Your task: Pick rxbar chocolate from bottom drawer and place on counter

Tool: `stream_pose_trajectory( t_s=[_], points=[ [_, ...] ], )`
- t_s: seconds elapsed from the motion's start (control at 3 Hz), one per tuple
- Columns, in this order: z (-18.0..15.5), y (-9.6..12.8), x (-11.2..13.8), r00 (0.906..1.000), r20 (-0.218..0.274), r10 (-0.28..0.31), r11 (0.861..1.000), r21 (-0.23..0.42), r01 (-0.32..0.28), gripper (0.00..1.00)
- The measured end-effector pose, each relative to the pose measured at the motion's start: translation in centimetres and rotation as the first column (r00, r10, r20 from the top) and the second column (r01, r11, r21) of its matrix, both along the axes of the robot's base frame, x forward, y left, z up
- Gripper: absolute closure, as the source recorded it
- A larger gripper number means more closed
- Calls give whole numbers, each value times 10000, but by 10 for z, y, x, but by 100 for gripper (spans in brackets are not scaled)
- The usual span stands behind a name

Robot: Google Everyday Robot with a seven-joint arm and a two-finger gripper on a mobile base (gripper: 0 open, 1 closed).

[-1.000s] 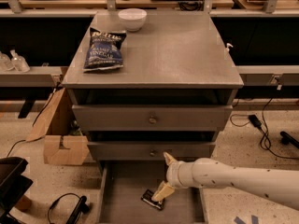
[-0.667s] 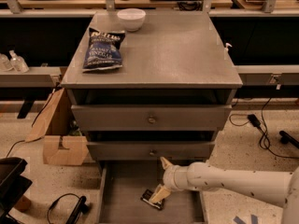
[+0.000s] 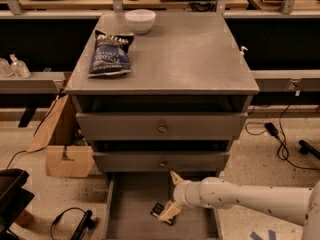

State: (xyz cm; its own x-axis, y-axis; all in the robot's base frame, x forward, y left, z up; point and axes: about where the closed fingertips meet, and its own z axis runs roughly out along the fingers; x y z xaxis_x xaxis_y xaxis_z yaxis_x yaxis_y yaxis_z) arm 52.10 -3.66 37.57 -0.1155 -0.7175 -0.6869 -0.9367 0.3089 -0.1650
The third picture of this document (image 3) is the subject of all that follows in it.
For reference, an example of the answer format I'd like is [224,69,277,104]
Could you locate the cardboard box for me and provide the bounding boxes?
[27,95,94,178]

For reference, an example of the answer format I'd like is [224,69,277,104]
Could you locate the black chair leg right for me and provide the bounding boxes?
[299,140,320,160]

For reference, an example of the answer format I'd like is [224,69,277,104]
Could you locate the rxbar chocolate bar wrapper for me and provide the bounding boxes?
[150,203,176,226]

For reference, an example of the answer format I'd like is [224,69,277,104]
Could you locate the blue kettle chips bag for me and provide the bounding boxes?
[88,30,134,78]

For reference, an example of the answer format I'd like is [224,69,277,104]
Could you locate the grey top drawer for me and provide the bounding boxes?
[76,112,247,141]

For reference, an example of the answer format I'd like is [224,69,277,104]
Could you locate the black power adapter with cable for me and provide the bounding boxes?
[244,104,320,172]

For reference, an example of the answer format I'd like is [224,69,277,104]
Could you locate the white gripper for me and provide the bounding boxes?
[158,171,202,222]

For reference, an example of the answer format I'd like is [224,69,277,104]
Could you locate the grey drawer cabinet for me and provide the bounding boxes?
[65,11,261,182]

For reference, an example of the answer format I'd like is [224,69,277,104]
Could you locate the clear sanitizer bottle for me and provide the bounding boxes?
[0,58,14,76]
[10,54,31,78]

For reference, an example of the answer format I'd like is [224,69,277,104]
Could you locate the black chair base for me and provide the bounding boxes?
[0,169,34,240]

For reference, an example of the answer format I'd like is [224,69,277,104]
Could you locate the white ceramic bowl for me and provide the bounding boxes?
[125,9,156,34]

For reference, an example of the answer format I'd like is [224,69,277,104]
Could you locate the small white pump bottle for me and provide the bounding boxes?
[240,46,248,64]

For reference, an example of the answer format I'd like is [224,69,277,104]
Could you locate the grey middle drawer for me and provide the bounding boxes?
[93,151,229,172]

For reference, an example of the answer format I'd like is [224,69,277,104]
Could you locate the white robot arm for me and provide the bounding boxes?
[158,171,320,240]

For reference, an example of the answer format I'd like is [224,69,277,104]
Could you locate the grey open bottom drawer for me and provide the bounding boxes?
[103,172,222,240]

